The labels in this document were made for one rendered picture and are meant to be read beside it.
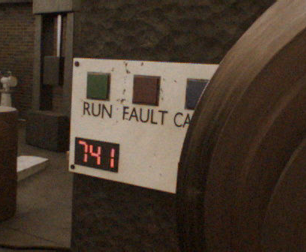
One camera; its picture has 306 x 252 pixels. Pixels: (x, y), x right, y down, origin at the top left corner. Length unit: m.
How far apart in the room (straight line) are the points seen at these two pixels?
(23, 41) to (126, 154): 8.64
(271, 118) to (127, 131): 0.28
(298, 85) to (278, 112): 0.02
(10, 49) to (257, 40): 9.15
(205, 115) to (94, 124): 0.26
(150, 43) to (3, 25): 9.15
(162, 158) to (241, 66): 0.22
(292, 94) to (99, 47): 0.36
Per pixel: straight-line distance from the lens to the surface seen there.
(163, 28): 0.53
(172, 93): 0.50
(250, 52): 0.33
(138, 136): 0.52
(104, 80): 0.54
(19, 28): 9.27
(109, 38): 0.57
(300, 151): 0.25
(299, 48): 0.31
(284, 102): 0.29
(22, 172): 4.29
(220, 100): 0.34
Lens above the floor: 1.22
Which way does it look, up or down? 7 degrees down
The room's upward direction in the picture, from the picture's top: 4 degrees clockwise
